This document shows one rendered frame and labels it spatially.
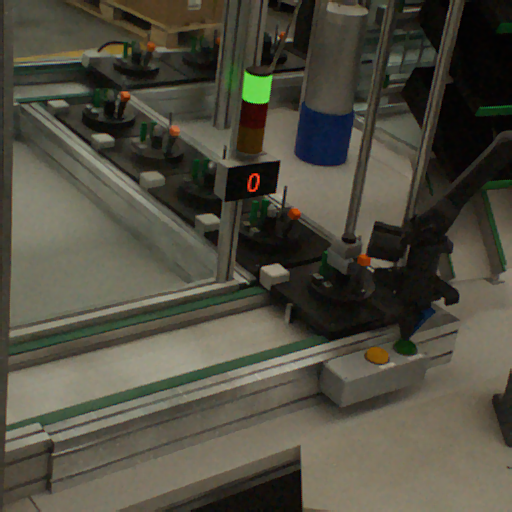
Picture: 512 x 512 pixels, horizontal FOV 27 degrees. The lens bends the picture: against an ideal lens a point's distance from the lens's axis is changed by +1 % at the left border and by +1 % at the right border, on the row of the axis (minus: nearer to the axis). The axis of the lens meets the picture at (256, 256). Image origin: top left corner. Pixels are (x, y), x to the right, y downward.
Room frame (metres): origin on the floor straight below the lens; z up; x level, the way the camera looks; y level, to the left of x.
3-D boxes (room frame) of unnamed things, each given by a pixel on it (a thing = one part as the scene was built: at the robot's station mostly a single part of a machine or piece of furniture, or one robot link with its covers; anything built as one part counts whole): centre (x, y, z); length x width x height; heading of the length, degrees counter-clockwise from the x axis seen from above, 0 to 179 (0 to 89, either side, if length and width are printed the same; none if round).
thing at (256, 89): (1.89, 0.04, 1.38); 0.05 x 0.05 x 0.05
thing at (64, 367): (1.75, 0.07, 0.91); 0.84 x 0.28 x 0.10; 129
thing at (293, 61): (3.44, 0.06, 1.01); 0.24 x 0.24 x 0.13; 39
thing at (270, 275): (1.93, -0.04, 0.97); 0.05 x 0.05 x 0.04; 39
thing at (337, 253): (1.92, -0.17, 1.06); 0.08 x 0.04 x 0.07; 39
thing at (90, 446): (1.62, -0.06, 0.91); 0.89 x 0.06 x 0.11; 129
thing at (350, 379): (1.69, -0.25, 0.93); 0.21 x 0.07 x 0.06; 129
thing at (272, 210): (2.11, -0.02, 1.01); 0.24 x 0.24 x 0.13; 39
